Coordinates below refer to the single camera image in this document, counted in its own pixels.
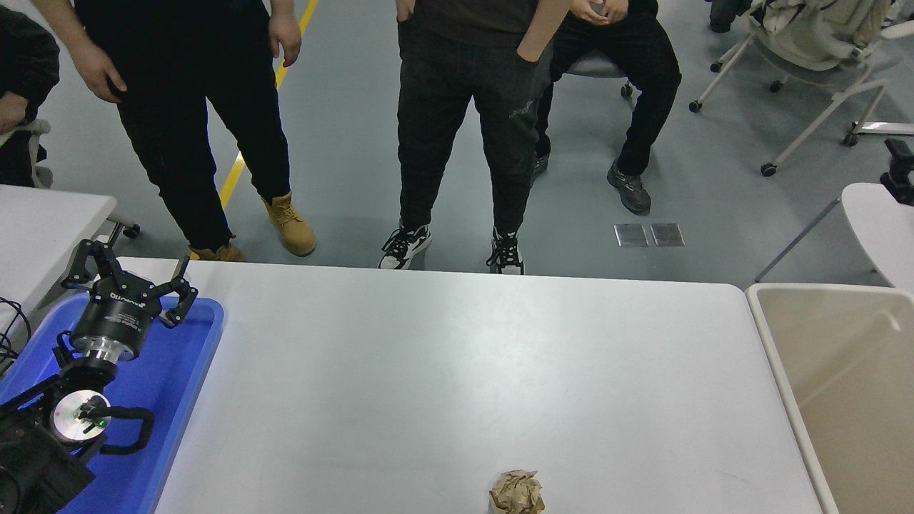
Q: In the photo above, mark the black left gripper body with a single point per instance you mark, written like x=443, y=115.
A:
x=114, y=314

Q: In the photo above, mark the tan paper ball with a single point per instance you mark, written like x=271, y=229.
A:
x=515, y=494

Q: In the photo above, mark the person's right forearm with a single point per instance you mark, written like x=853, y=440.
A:
x=61, y=25

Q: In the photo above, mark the person's left forearm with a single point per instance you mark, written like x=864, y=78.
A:
x=546, y=21
x=282, y=6

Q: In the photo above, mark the person's hand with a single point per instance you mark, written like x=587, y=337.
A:
x=11, y=113

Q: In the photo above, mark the person's right hand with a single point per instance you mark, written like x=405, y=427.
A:
x=589, y=11
x=100, y=71
x=406, y=8

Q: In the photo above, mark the person's left hand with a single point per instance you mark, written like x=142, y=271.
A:
x=285, y=39
x=616, y=11
x=532, y=50

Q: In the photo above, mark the white chair leg with caster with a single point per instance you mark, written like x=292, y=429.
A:
x=131, y=230

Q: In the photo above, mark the white rectangular side table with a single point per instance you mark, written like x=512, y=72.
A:
x=36, y=235

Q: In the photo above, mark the blue plastic tray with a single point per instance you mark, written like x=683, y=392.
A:
x=164, y=400

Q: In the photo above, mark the chair with pale armrest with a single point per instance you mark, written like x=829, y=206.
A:
x=39, y=128

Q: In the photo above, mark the cream padded coat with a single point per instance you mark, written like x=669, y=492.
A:
x=814, y=36

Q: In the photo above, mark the person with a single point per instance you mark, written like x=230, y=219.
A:
x=643, y=86
x=21, y=57
x=457, y=107
x=186, y=86

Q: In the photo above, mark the large pale bin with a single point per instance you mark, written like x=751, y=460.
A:
x=850, y=400

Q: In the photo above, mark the silver floor outlet plate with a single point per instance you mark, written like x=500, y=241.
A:
x=630, y=235
x=667, y=234

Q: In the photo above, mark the grey seat office chair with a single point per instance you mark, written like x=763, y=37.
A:
x=596, y=66

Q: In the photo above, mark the white frame office chair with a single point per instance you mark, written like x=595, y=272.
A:
x=882, y=128

